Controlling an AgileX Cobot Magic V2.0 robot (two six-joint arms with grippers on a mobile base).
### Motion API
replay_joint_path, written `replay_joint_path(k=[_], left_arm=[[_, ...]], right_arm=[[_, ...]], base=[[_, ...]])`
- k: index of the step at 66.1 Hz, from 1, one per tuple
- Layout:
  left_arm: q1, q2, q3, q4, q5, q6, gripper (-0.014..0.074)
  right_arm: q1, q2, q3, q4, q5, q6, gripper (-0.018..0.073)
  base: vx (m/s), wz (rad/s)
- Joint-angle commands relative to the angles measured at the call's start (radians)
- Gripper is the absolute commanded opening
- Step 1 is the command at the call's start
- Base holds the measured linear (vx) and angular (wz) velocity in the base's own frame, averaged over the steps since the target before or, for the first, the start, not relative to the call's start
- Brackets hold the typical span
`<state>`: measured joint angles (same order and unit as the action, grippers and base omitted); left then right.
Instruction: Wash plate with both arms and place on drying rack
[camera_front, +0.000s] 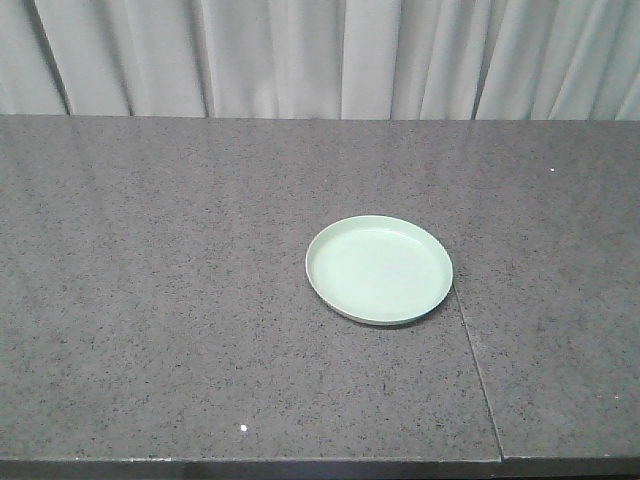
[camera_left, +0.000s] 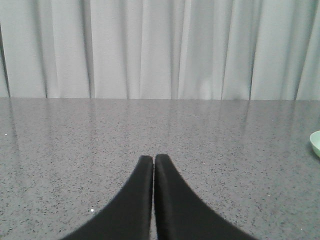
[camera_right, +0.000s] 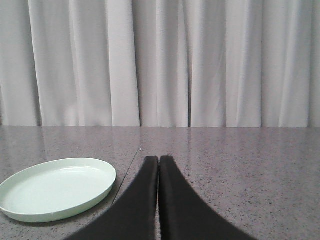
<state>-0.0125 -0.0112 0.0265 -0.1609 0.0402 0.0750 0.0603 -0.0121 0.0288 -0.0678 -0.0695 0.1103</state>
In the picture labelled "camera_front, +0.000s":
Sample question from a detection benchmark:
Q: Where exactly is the white pleated curtain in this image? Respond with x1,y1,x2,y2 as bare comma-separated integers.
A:
1,1,639,120

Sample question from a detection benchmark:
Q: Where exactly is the light green round plate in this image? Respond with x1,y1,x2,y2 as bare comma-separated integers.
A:
305,215,454,326

